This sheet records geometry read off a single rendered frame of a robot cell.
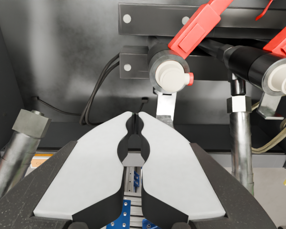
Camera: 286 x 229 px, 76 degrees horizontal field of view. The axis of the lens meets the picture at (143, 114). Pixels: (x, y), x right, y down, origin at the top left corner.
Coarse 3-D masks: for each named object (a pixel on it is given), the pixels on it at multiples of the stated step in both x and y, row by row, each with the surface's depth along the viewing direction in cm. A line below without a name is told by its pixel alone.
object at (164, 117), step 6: (156, 90) 13; (162, 96) 14; (168, 96) 14; (174, 96) 14; (162, 102) 14; (168, 102) 14; (174, 102) 14; (162, 108) 14; (168, 108) 14; (174, 108) 14; (156, 114) 15; (162, 114) 15; (168, 114) 15; (162, 120) 15; (168, 120) 15
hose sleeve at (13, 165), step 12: (12, 144) 12; (24, 144) 13; (36, 144) 13; (12, 156) 12; (24, 156) 13; (0, 168) 12; (12, 168) 12; (24, 168) 13; (0, 180) 12; (12, 180) 12; (0, 192) 12
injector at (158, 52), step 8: (152, 40) 24; (152, 48) 17; (160, 48) 15; (168, 48) 15; (152, 56) 14; (160, 56) 12; (168, 56) 12; (176, 56) 12; (152, 64) 13; (184, 64) 12; (152, 72) 13; (184, 72) 13; (152, 80) 13; (160, 88) 13
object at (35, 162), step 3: (33, 159) 38; (36, 159) 38; (39, 159) 38; (42, 159) 38; (45, 159) 38; (33, 162) 38; (36, 162) 38; (39, 162) 38; (42, 162) 38; (33, 165) 38; (36, 165) 38
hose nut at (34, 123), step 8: (24, 112) 13; (32, 112) 13; (40, 112) 14; (16, 120) 13; (24, 120) 13; (32, 120) 13; (40, 120) 13; (48, 120) 14; (16, 128) 13; (24, 128) 12; (32, 128) 13; (40, 128) 13; (40, 136) 13
